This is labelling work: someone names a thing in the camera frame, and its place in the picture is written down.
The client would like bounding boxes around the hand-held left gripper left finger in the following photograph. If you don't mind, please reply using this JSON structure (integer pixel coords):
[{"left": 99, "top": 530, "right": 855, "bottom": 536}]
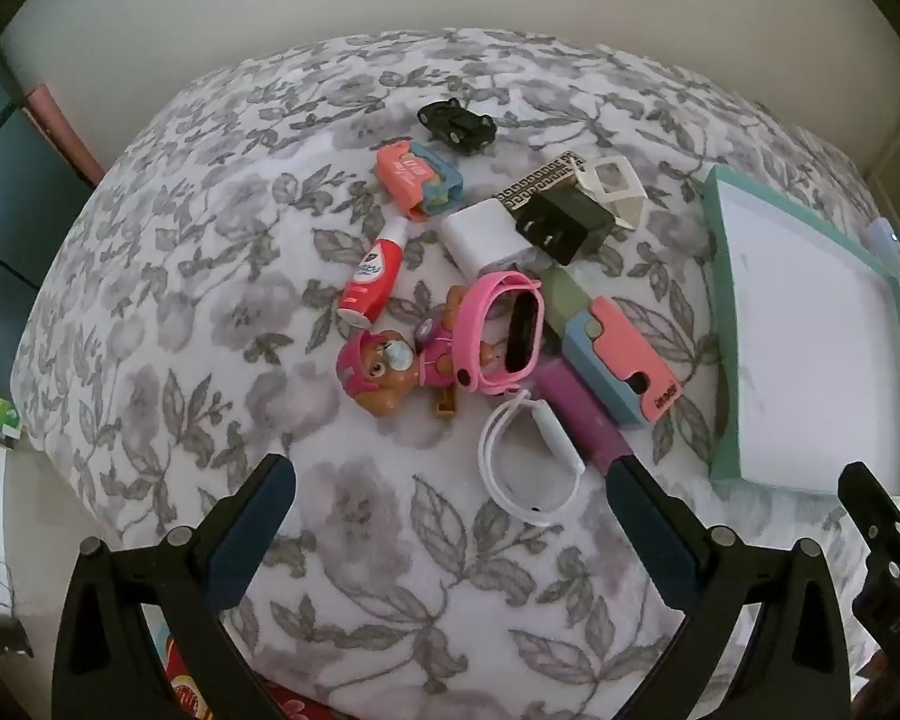
[{"left": 52, "top": 454, "right": 297, "bottom": 720}]

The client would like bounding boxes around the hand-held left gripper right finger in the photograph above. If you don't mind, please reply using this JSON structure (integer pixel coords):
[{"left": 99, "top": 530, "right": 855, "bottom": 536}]
[{"left": 606, "top": 456, "right": 860, "bottom": 720}]

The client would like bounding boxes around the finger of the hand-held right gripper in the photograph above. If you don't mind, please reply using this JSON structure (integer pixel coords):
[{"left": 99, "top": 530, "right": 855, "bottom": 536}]
[{"left": 838, "top": 461, "right": 900, "bottom": 545}]

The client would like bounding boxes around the teal-rimmed white box tray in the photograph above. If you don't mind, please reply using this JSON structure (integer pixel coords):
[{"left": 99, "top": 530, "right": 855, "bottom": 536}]
[{"left": 701, "top": 163, "right": 900, "bottom": 497}]

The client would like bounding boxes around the black charger plug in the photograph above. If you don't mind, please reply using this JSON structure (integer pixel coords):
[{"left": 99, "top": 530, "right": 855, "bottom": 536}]
[{"left": 514, "top": 187, "right": 616, "bottom": 267}]

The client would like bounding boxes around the grey floral blanket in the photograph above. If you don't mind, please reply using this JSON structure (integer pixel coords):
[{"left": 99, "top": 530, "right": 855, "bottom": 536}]
[{"left": 11, "top": 28, "right": 900, "bottom": 720}]

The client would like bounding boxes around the white plastic frame holder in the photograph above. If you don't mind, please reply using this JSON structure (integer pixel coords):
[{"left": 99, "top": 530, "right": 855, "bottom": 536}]
[{"left": 570, "top": 156, "right": 650, "bottom": 230}]

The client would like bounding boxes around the white wristband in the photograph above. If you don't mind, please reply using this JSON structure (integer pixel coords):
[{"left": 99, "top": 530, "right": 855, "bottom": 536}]
[{"left": 478, "top": 388, "right": 586, "bottom": 526}]

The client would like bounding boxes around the small pink blue utility knife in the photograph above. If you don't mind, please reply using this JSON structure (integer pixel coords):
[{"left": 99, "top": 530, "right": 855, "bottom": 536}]
[{"left": 376, "top": 141, "right": 464, "bottom": 222}]

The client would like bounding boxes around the white charger plug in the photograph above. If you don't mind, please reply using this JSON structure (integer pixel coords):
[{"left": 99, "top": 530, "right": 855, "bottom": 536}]
[{"left": 441, "top": 199, "right": 541, "bottom": 282}]

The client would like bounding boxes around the purple lighter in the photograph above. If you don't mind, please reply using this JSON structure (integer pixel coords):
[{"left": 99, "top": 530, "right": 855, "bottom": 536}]
[{"left": 532, "top": 356, "right": 635, "bottom": 466}]

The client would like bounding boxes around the puppy toy figure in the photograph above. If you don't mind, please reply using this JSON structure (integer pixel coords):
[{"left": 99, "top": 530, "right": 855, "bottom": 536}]
[{"left": 335, "top": 285, "right": 511, "bottom": 421}]

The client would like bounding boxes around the black gold patterned nail file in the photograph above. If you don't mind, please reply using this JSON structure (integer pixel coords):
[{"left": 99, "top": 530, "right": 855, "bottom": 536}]
[{"left": 493, "top": 154, "right": 593, "bottom": 215}]

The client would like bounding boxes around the large utility knife green blade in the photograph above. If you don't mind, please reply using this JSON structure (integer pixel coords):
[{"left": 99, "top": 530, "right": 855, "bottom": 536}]
[{"left": 540, "top": 266, "right": 680, "bottom": 428}]

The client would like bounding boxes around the pink wristband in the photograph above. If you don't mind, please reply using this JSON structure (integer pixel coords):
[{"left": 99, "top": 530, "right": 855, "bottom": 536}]
[{"left": 450, "top": 270, "right": 547, "bottom": 402}]

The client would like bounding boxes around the red white spray bottle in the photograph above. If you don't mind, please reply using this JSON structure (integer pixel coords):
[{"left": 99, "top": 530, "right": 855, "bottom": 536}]
[{"left": 337, "top": 216, "right": 413, "bottom": 329}]

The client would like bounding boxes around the dark teal cabinet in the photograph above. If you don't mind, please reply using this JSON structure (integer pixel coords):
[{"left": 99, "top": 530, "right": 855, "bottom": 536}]
[{"left": 0, "top": 52, "right": 83, "bottom": 301}]

